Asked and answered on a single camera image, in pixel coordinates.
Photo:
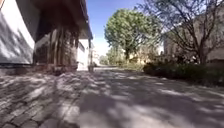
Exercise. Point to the green bushes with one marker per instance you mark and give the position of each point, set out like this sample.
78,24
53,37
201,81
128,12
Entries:
128,65

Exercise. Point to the round green tree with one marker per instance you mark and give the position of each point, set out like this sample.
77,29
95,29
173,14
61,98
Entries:
130,30

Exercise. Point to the grey gravel path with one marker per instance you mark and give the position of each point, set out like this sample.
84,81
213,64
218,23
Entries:
143,100

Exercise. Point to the dark green hedge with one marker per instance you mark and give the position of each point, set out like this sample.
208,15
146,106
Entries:
180,71

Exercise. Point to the bare branched tree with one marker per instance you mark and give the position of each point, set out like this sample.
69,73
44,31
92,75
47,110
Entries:
202,55

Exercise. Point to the grey cobblestone pavement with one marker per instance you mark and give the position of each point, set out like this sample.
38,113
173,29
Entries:
26,100

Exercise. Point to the white and wood building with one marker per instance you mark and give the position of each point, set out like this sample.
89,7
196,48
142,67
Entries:
16,33

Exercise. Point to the beige building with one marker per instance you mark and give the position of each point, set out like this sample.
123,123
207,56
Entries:
217,50

